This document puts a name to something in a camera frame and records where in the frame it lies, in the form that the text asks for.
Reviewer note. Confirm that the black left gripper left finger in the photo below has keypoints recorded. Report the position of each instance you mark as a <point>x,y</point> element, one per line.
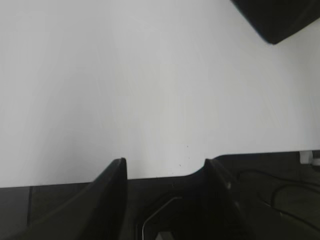
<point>96,213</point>

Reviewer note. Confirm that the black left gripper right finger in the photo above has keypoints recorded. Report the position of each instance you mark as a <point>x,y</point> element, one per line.
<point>225,220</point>

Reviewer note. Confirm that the black bag with brown handles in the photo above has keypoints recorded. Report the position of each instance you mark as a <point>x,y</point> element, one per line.
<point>277,20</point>

